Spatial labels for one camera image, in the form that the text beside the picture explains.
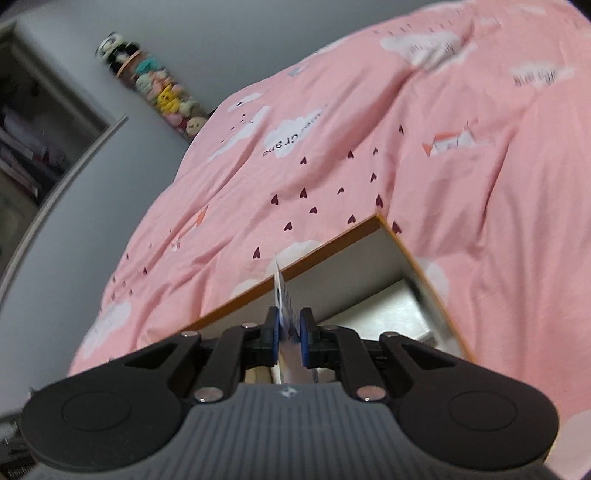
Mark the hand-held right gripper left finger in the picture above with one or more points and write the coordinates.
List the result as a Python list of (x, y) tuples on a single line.
[(272, 337)]

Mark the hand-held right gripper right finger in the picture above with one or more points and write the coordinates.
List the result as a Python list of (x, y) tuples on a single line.
[(305, 337)]

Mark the white printed paper card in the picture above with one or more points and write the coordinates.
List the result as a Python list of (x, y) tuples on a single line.
[(288, 318)]

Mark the orange cardboard box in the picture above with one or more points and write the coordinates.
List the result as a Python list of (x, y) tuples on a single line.
[(364, 263)]

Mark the pink printed blanket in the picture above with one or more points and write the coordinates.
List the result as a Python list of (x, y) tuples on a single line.
[(369, 138)]

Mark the hanging column of plush toys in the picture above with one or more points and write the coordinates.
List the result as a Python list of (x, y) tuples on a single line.
[(161, 97)]

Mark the white bookshelf with books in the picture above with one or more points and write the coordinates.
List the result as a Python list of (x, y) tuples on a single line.
[(32, 138)]

